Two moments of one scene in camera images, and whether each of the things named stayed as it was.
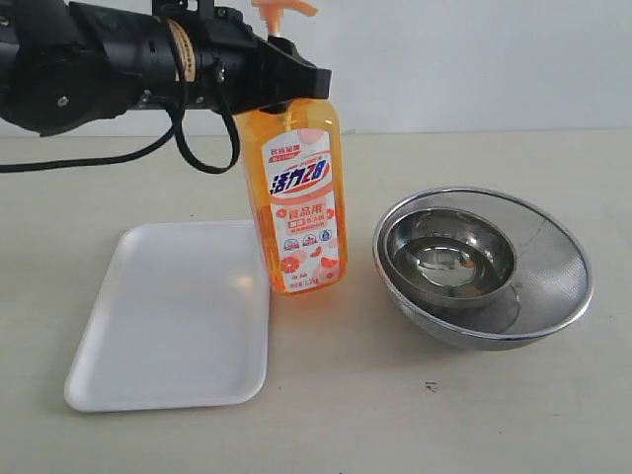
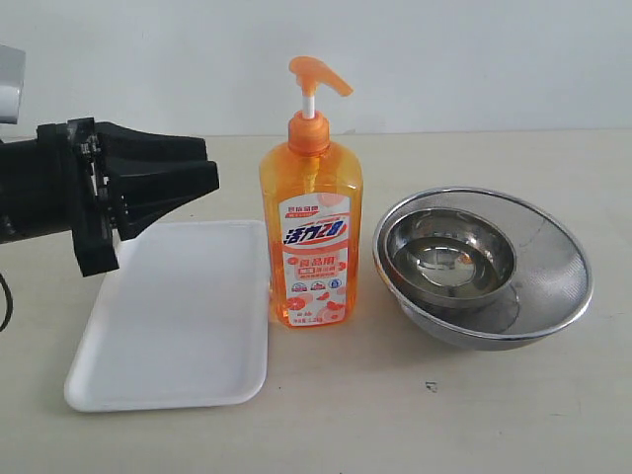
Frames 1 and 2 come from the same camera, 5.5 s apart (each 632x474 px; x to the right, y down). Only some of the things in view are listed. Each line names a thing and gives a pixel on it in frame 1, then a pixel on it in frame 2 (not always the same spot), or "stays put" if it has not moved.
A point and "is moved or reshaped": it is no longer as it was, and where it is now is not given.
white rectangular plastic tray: x=183 y=324 stays put
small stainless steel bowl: x=447 y=258 stays put
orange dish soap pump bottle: x=292 y=174 is moved or reshaped
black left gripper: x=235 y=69 → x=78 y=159
